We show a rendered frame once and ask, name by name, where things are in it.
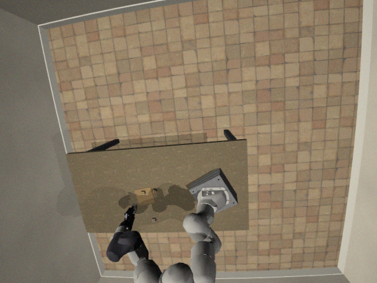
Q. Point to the tan square mat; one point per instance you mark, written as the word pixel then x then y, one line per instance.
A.
pixel 145 199

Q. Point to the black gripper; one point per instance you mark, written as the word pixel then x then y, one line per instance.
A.
pixel 129 217

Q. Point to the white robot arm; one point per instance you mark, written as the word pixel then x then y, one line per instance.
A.
pixel 202 262

